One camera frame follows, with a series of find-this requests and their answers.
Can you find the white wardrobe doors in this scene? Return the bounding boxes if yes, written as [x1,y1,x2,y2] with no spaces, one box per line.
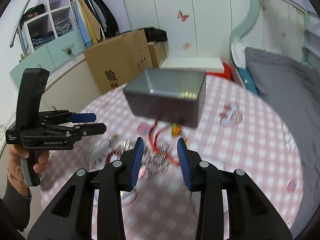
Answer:
[124,0,249,61]

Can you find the metal stair handrail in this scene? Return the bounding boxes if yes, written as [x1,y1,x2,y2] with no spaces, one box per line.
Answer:
[9,0,46,57]

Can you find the teal bed sheet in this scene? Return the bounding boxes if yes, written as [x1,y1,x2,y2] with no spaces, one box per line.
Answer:
[238,68,259,96]

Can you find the large cardboard box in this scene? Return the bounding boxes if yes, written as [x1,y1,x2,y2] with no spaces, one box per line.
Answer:
[84,30,153,94]

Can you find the teal bunk bed frame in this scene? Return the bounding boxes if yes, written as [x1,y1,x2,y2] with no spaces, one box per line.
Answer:
[229,0,319,88]

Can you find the small cardboard box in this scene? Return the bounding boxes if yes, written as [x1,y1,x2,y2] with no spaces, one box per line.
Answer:
[148,42,167,68]

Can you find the person's dark sleeve forearm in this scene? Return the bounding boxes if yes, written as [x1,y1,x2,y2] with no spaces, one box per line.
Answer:
[1,180,32,233]

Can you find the white board on bench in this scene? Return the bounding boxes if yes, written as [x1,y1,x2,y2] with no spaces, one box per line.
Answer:
[160,57,224,73]

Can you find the white pillow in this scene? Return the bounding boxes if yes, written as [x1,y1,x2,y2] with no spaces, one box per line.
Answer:
[231,40,247,69]

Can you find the purple shelf wardrobe unit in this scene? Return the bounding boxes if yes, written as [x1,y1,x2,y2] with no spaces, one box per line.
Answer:
[22,0,131,55]

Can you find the silver chain jewelry pile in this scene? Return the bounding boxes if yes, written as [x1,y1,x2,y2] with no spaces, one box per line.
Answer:
[85,134,180,179]

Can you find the hanging clothes row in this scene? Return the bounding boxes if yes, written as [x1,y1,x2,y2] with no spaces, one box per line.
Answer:
[71,0,119,48]

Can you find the person's left hand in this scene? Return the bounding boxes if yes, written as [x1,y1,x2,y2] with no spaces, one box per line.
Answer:
[8,145,50,198]

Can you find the grey metal tin box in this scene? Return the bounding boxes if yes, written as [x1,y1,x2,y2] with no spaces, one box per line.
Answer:
[123,68,206,128]

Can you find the grey duvet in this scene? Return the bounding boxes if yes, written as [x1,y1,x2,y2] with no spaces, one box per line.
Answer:
[245,47,319,239]

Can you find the teal drawer cabinet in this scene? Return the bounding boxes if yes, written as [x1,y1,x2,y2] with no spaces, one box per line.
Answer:
[10,29,85,89]

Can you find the pink checkered tablecloth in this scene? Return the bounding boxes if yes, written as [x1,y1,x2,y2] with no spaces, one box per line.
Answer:
[28,76,302,239]

